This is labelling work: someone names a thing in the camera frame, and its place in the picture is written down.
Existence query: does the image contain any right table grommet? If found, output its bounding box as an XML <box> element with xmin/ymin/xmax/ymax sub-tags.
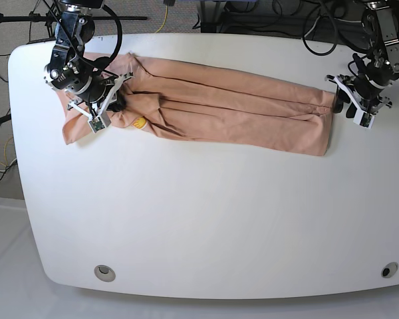
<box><xmin>381</xmin><ymin>262</ymin><xmax>399</xmax><ymax>278</ymax></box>

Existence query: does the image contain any left table grommet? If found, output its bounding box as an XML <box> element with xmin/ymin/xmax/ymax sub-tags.
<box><xmin>94</xmin><ymin>265</ymin><xmax>116</xmax><ymax>282</ymax></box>

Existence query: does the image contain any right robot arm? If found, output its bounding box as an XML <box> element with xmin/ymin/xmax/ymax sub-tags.
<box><xmin>45</xmin><ymin>1</ymin><xmax>130</xmax><ymax>122</ymax></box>

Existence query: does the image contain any peach T-shirt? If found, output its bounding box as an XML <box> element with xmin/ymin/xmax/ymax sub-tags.
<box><xmin>55</xmin><ymin>52</ymin><xmax>336</xmax><ymax>158</ymax></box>

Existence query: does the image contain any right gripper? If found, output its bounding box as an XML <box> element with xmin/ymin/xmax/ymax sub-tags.
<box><xmin>66</xmin><ymin>72</ymin><xmax>134</xmax><ymax>120</ymax></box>

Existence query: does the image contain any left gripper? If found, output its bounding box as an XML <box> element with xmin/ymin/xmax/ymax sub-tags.
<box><xmin>325</xmin><ymin>74</ymin><xmax>393</xmax><ymax>119</ymax></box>

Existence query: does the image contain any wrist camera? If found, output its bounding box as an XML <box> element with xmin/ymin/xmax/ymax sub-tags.
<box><xmin>88</xmin><ymin>113</ymin><xmax>111</xmax><ymax>134</ymax></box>
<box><xmin>353</xmin><ymin>110</ymin><xmax>375</xmax><ymax>129</ymax></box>

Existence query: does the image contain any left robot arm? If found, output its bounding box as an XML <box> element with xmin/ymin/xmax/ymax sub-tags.
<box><xmin>310</xmin><ymin>1</ymin><xmax>399</xmax><ymax>128</ymax></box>

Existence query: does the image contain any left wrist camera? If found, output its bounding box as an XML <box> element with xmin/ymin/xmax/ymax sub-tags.
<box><xmin>353</xmin><ymin>110</ymin><xmax>375</xmax><ymax>129</ymax></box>

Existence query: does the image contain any table grommet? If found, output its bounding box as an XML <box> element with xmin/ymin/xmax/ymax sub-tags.
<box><xmin>94</xmin><ymin>265</ymin><xmax>116</xmax><ymax>282</ymax></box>
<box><xmin>381</xmin><ymin>262</ymin><xmax>399</xmax><ymax>278</ymax></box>

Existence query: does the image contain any yellow cable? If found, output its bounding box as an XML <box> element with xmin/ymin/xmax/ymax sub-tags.
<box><xmin>154</xmin><ymin>0</ymin><xmax>171</xmax><ymax>35</ymax></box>

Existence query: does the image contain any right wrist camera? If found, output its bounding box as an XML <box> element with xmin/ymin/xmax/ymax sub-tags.
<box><xmin>88</xmin><ymin>113</ymin><xmax>111</xmax><ymax>134</ymax></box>

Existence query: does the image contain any black tripod stand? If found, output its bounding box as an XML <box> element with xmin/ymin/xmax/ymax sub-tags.
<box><xmin>0</xmin><ymin>12</ymin><xmax>55</xmax><ymax>23</ymax></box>

